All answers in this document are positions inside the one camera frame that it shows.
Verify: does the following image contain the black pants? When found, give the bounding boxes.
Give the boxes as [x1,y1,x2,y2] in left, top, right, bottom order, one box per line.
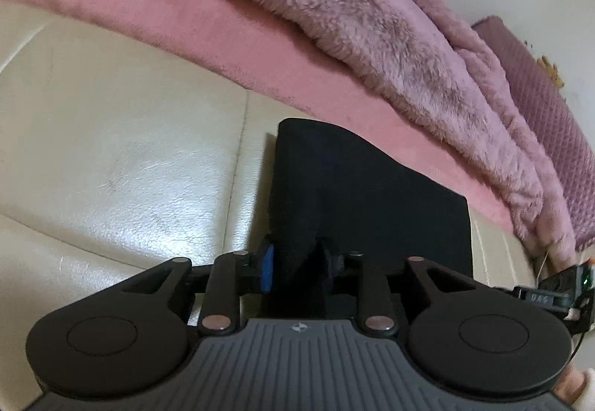
[259,118,473,320]

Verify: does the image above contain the person's hand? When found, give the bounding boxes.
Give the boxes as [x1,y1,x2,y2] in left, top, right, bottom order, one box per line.
[554,364,595,411]

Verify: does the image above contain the mauve quilted sofa cover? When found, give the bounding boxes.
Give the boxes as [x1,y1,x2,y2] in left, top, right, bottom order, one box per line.
[472,16,594,251]

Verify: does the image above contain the yellow plush toy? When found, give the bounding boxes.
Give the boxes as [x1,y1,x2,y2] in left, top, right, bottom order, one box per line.
[537,55,565,89]

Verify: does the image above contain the pink bed sheet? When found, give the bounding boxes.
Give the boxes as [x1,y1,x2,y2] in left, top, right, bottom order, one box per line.
[10,0,511,229]

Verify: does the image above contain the fluffy pink blanket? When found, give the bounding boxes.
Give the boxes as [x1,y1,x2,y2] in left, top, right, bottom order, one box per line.
[251,0,575,268]

